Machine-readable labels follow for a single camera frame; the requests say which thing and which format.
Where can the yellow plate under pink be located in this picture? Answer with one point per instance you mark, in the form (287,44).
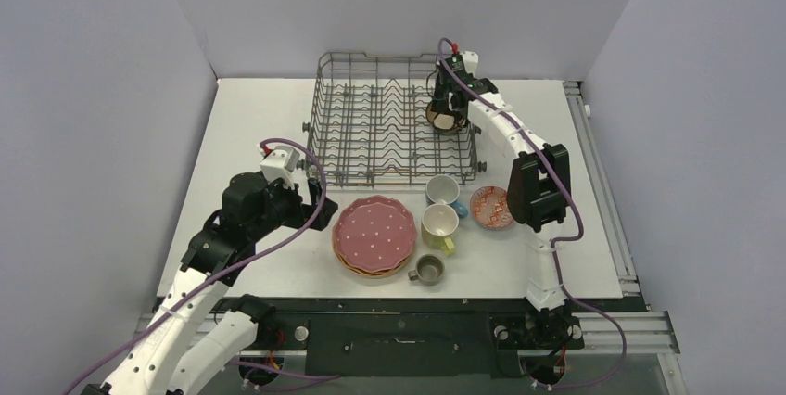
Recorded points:
(374,275)

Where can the small grey cup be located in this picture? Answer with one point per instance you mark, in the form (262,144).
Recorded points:
(428,270)

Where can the blue handled white mug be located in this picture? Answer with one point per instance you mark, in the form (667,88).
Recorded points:
(443,189)

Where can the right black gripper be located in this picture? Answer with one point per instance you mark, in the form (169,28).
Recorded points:
(445,95)

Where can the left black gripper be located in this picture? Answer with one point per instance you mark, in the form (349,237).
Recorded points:
(300,210)

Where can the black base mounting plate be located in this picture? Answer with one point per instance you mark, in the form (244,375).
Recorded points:
(415,337)

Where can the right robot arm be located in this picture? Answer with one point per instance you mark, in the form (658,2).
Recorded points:
(539,190)

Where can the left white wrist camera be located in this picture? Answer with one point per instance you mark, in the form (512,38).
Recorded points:
(279,163)

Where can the pink polka dot plate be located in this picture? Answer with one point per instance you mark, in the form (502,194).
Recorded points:
(374,233)

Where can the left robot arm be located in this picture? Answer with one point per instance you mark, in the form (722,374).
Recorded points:
(161,359)

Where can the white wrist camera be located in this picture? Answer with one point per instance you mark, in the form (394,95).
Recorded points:
(464,63)
(279,163)

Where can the grey wire dish rack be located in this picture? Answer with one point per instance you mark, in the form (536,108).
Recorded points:
(368,124)

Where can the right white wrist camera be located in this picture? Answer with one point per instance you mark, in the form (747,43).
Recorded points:
(464,63)

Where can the orange patterned small bowl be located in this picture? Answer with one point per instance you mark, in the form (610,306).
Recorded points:
(489,208)

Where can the yellow green mug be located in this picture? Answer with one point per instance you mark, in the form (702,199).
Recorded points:
(438,225)

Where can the dark brown glazed bowl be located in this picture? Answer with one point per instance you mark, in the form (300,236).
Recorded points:
(444,123)

